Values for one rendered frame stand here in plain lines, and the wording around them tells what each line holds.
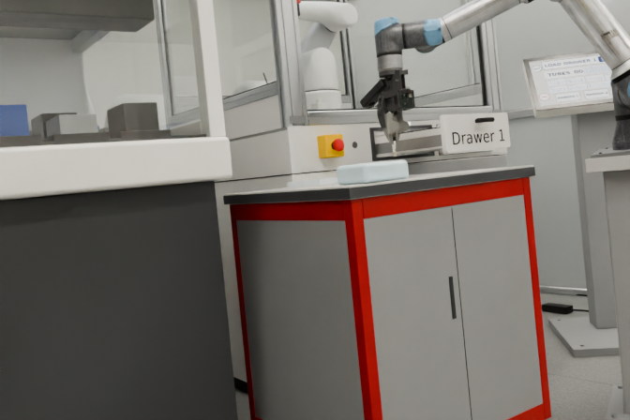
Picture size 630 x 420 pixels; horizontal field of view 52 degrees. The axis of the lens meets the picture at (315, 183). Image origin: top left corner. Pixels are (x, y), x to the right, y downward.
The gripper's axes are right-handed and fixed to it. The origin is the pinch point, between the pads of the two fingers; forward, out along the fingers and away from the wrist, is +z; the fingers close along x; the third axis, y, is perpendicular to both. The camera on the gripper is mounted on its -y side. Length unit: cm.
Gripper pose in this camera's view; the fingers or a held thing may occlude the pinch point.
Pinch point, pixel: (392, 140)
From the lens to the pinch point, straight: 194.5
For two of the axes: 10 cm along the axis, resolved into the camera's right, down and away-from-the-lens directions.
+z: 1.0, 10.0, 0.1
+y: 6.4, -0.5, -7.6
